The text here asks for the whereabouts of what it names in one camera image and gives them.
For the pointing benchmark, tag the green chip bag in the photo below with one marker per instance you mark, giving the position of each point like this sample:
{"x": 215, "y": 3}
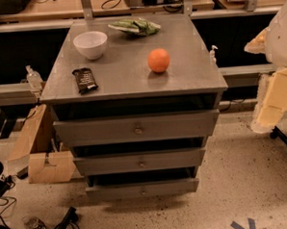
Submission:
{"x": 139, "y": 26}

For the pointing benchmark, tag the grey top drawer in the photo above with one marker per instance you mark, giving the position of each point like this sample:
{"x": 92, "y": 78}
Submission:
{"x": 121, "y": 129}

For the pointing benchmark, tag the black snack bar wrapper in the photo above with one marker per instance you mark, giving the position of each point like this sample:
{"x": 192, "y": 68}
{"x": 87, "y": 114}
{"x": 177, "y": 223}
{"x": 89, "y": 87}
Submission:
{"x": 84, "y": 79}

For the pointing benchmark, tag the cardboard box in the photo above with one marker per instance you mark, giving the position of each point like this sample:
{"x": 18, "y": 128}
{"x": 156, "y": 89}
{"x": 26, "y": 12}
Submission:
{"x": 45, "y": 165}

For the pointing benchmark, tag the grey drawer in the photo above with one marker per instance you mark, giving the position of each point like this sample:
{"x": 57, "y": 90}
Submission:
{"x": 175, "y": 186}
{"x": 147, "y": 161}
{"x": 121, "y": 129}

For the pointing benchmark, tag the black power strip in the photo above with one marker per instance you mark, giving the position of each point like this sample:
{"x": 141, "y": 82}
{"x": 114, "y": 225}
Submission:
{"x": 69, "y": 218}

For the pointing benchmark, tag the small white pump bottle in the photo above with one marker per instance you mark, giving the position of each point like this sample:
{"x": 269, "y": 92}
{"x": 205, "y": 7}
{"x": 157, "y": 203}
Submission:
{"x": 212, "y": 52}

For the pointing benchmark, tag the black chair base leg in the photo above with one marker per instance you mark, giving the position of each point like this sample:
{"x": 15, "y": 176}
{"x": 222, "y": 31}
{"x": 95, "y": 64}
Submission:
{"x": 277, "y": 134}

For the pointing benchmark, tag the white bowl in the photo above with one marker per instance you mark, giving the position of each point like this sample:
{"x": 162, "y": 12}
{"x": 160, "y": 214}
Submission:
{"x": 92, "y": 45}

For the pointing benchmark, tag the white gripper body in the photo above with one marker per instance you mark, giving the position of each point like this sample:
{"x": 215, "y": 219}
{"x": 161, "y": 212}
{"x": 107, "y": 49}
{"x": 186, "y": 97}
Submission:
{"x": 281, "y": 43}

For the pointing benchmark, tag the orange fruit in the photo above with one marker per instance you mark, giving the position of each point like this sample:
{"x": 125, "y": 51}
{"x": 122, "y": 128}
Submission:
{"x": 158, "y": 60}

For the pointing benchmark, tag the grey bottom drawer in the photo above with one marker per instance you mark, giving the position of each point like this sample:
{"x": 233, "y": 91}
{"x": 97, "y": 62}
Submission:
{"x": 175, "y": 186}

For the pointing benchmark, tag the clear sanitizer bottle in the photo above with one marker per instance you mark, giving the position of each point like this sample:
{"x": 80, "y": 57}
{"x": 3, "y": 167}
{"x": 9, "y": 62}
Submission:
{"x": 33, "y": 78}

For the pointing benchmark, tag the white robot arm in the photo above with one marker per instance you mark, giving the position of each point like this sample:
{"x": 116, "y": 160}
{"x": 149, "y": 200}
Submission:
{"x": 272, "y": 41}

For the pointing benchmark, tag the grey middle drawer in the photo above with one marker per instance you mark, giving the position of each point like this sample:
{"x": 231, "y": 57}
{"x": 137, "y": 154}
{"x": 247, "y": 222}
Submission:
{"x": 147, "y": 161}

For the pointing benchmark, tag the grey drawer cabinet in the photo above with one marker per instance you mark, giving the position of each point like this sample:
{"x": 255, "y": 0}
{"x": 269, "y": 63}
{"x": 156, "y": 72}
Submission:
{"x": 126, "y": 86}

